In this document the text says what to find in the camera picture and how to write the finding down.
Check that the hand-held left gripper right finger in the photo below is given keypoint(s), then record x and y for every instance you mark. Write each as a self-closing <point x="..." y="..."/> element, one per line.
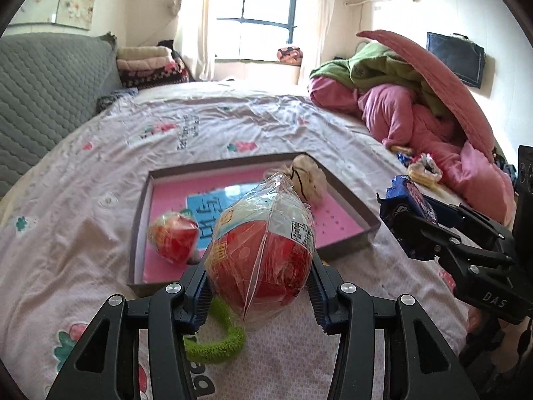
<point x="318" y="300"/>

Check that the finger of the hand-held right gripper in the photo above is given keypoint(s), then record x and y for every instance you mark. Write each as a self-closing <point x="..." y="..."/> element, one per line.
<point x="470" y="225"/>
<point x="424" y="237"/>

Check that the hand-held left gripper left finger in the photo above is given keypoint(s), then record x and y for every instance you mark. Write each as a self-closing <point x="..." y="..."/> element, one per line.
<point x="200" y="296"/>

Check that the blue snack packet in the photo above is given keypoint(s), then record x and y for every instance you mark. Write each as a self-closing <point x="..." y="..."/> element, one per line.
<point x="406" y="193"/>

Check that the grey shallow cardboard tray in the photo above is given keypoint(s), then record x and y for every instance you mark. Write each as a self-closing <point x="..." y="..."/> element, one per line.
<point x="349" y="243"/>

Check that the red toy ball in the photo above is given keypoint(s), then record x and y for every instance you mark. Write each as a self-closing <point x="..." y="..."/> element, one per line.
<point x="175" y="237"/>
<point x="258" y="266"/>

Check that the snack wrappers near blankets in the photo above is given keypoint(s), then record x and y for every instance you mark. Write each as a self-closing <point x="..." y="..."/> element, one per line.
<point x="424" y="171"/>

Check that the pink and blue book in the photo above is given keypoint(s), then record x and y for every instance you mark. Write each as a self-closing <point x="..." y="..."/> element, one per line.
<point x="333" y="225"/>

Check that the small blue packet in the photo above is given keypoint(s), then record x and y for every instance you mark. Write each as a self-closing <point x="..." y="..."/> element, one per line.
<point x="403" y="158"/>

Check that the beige mesh pouch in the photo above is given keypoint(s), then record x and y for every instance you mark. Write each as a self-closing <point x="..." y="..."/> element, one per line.
<point x="312" y="183"/>

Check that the pink quilt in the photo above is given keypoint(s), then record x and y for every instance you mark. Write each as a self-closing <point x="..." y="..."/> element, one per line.
<point x="399" y="116"/>

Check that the pink curved mat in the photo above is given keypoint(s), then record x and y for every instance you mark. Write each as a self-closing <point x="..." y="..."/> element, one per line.
<point x="441" y="79"/>

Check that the black television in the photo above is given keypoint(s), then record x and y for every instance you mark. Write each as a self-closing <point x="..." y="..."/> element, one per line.
<point x="456" y="58"/>

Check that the green blanket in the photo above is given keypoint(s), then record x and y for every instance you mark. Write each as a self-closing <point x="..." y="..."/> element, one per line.
<point x="374" y="68"/>

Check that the dark knitted cloth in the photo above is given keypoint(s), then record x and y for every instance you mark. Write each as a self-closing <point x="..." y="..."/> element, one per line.
<point x="116" y="101"/>

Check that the dark patterned folded blanket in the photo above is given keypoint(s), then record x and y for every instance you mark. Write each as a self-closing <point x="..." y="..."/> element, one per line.
<point x="154" y="77"/>

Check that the pink folded blanket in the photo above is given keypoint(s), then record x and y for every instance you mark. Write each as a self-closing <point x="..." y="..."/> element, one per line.
<point x="145" y="63"/>

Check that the cream curtain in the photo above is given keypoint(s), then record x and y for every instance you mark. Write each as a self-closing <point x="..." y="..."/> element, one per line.
<point x="331" y="16"/>
<point x="195" y="29"/>

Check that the beige folded blanket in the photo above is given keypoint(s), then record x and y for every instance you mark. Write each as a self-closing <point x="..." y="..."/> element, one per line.
<point x="143" y="53"/>

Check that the black cloth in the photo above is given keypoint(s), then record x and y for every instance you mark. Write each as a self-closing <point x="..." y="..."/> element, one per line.
<point x="165" y="44"/>

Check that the grey quilted headboard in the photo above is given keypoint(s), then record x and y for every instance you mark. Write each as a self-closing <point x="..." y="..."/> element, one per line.
<point x="41" y="91"/>

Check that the window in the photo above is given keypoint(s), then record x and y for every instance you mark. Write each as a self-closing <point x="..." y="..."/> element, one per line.
<point x="266" y="8"/>

